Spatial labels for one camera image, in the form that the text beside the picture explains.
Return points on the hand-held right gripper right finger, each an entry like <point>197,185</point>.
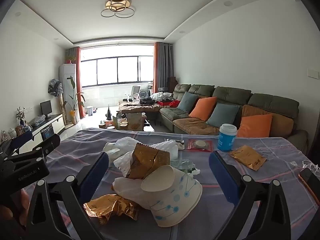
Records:
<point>225,177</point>

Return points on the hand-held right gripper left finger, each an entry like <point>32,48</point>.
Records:
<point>97,175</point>

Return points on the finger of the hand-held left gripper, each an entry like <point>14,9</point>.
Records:
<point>22,141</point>
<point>51,143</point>

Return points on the white paper napkin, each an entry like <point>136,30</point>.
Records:
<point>130,190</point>

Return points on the white plastic bag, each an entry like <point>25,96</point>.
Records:
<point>120,146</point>

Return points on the clear plastic wrapper green print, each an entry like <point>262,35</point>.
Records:
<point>186,166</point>

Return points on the torn golden foil wrapper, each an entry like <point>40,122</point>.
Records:
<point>146,161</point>

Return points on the white paper cup blue print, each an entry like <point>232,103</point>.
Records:
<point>175,195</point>

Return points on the white foam net sleeve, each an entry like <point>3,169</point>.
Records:
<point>166,150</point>

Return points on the white trash bin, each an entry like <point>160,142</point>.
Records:
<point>89,111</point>

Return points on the person's left hand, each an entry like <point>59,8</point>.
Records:
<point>23,202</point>

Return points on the black and white tv cabinet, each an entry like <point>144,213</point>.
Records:
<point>53,125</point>

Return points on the grey plaid tablecloth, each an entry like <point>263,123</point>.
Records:
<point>75,150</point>

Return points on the small plant in vase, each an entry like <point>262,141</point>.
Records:
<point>20,116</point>

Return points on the clear plastic bag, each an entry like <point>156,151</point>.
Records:
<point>39,120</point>

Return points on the sealed golden foil packet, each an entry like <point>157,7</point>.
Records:
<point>247,157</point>

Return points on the small black monitor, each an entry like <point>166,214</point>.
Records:
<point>46,108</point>

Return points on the blue cup white lid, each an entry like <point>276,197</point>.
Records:
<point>226,140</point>

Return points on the red packet round biscuit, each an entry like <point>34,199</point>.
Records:
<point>200,145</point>

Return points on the tall green potted plant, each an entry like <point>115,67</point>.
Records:
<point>73,105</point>

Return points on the white standing air conditioner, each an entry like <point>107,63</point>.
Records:
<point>67,90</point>

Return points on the covered standing fan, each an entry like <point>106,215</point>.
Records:
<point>55,87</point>

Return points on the small clear snack packet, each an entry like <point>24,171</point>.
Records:
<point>178,143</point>

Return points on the orange cushion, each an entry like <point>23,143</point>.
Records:
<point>255,126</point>
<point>202,108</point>

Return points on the brown sofa seat pad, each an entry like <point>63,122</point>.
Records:
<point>192,126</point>

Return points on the large teal cushion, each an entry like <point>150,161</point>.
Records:
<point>222,115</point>

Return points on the brown paper bag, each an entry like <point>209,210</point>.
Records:
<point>133,122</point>

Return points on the orange curtain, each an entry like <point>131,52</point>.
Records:
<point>158,67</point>
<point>78,85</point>

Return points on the low coffee table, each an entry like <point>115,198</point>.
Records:
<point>148,128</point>

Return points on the brown ottoman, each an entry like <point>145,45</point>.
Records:
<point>136,108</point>

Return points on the brown sofa back pad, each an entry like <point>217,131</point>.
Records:
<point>282,125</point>

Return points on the small teal cushion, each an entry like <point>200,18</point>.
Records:
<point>187,101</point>

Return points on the phone with orange case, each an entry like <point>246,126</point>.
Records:
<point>310,182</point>

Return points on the small red potted plant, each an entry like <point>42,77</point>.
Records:
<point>70,59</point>

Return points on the red cloth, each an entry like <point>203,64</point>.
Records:
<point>174,103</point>

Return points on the white office chair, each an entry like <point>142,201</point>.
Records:
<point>135,92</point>

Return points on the green sectional sofa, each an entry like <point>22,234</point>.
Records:
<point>270,98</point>

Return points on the grey curtain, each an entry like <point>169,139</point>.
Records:
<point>71,53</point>
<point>168,65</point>

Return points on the grey round fan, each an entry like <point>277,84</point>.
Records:
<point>144,94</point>

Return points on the large window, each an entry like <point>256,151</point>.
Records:
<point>117,67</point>

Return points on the white clothes pile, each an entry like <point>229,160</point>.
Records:
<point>161,96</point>

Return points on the dark brown cabinet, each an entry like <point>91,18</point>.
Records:
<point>172,83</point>

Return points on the white wall switch plate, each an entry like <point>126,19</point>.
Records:
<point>313,73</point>

